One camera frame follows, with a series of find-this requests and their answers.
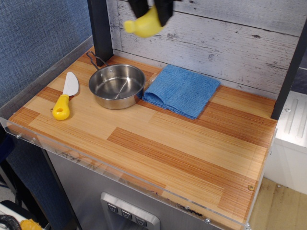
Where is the blue folded cloth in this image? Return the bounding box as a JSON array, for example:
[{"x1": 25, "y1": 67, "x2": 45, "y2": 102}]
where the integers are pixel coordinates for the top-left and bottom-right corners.
[{"x1": 142, "y1": 65, "x2": 221, "y2": 119}]

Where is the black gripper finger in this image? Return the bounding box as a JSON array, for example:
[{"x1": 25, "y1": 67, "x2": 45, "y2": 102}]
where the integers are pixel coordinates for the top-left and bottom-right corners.
[
  {"x1": 154, "y1": 0, "x2": 176, "y2": 26},
  {"x1": 128, "y1": 0, "x2": 149, "y2": 18}
]

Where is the yellow crumpled object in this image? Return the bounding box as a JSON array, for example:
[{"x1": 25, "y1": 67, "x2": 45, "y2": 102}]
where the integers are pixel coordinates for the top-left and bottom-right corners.
[{"x1": 20, "y1": 219, "x2": 43, "y2": 230}]

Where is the white side cabinet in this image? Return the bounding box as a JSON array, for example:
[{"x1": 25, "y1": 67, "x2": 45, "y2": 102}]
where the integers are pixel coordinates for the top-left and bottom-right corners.
[{"x1": 264, "y1": 91, "x2": 307, "y2": 194}]

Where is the stainless steel pot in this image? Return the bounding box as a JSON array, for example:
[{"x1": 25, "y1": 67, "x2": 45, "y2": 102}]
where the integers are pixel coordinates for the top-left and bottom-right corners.
[{"x1": 86, "y1": 51, "x2": 146, "y2": 110}]

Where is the black vertical post left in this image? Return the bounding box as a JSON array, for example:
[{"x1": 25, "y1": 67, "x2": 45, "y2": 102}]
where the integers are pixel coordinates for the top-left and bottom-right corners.
[{"x1": 87, "y1": 0, "x2": 113, "y2": 61}]

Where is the black vertical post right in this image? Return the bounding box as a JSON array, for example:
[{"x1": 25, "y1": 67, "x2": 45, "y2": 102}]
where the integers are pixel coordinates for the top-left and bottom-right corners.
[{"x1": 271, "y1": 22, "x2": 307, "y2": 120}]

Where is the silver toy appliance front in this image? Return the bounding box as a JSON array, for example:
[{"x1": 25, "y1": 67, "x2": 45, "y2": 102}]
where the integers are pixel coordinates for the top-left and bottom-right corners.
[{"x1": 47, "y1": 152, "x2": 217, "y2": 230}]

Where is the grey button control panel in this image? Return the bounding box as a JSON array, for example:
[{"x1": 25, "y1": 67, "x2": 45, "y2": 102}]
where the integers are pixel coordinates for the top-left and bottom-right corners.
[{"x1": 100, "y1": 192, "x2": 160, "y2": 230}]

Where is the clear acrylic edge guard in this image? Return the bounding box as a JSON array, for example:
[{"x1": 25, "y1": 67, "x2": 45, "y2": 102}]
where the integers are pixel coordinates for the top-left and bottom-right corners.
[{"x1": 2, "y1": 114, "x2": 276, "y2": 230}]

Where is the yellow toy banana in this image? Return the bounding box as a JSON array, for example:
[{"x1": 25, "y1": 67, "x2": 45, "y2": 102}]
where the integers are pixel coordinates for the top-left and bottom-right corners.
[{"x1": 123, "y1": 5, "x2": 164, "y2": 38}]

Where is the yellow handled toy knife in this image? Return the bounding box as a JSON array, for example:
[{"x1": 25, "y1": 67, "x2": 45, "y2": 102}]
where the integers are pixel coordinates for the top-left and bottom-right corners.
[{"x1": 52, "y1": 72, "x2": 79, "y2": 120}]

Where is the black vertical post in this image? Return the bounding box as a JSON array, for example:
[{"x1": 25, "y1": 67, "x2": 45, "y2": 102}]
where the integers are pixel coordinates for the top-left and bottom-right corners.
[
  {"x1": 87, "y1": 0, "x2": 113, "y2": 61},
  {"x1": 271, "y1": 22, "x2": 307, "y2": 120}
]

